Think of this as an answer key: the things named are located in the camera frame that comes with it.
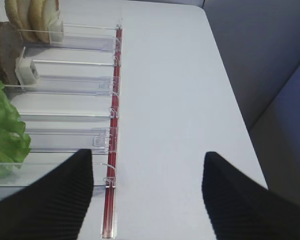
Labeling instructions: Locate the tan bread slice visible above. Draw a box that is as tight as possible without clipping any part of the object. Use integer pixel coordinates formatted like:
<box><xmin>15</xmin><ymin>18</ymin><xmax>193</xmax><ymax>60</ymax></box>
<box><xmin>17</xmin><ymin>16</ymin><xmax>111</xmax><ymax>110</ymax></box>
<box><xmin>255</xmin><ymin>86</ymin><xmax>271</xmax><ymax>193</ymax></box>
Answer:
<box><xmin>29</xmin><ymin>0</ymin><xmax>55</xmax><ymax>43</ymax></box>
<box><xmin>4</xmin><ymin>0</ymin><xmax>38</xmax><ymax>43</ymax></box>

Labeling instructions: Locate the brown meat patty in rack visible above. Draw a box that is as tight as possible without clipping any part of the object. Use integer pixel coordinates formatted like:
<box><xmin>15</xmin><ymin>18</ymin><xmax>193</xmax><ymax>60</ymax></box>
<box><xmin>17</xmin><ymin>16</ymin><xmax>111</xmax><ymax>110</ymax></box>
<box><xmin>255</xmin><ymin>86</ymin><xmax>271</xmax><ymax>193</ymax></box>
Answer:
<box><xmin>0</xmin><ymin>21</ymin><xmax>23</xmax><ymax>85</ymax></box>

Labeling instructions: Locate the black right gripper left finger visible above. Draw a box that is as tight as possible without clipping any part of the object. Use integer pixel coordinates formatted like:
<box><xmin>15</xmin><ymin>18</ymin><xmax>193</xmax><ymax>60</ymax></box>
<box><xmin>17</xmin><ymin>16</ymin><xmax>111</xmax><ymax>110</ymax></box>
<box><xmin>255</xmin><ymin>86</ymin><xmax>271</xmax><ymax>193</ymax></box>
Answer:
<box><xmin>0</xmin><ymin>149</ymin><xmax>94</xmax><ymax>240</ymax></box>

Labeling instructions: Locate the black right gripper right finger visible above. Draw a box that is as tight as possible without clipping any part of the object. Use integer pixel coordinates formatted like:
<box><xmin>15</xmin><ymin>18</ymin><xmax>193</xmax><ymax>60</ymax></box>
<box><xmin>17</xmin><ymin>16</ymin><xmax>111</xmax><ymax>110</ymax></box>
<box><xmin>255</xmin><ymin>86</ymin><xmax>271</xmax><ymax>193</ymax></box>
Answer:
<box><xmin>201</xmin><ymin>151</ymin><xmax>300</xmax><ymax>240</ymax></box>

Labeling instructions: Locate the green lettuce leaf in rack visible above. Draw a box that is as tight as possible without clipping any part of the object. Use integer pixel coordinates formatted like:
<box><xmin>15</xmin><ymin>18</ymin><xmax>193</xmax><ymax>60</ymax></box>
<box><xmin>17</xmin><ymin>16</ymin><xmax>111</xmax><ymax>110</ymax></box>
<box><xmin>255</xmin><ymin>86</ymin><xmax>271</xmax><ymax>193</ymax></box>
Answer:
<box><xmin>0</xmin><ymin>81</ymin><xmax>31</xmax><ymax>179</ymax></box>

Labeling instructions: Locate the clear acrylic right food rack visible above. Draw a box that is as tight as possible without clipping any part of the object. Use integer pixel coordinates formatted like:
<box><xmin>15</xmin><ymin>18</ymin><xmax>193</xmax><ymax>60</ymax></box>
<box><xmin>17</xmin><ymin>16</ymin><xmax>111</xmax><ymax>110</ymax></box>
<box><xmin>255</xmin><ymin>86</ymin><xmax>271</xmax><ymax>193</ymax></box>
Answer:
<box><xmin>0</xmin><ymin>24</ymin><xmax>122</xmax><ymax>240</ymax></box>

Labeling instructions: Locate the white bread slice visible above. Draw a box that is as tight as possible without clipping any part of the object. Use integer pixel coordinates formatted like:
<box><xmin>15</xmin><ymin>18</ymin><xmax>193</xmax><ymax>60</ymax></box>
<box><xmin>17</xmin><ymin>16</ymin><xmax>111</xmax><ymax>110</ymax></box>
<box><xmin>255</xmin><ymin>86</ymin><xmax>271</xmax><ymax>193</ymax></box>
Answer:
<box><xmin>41</xmin><ymin>0</ymin><xmax>60</xmax><ymax>28</ymax></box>

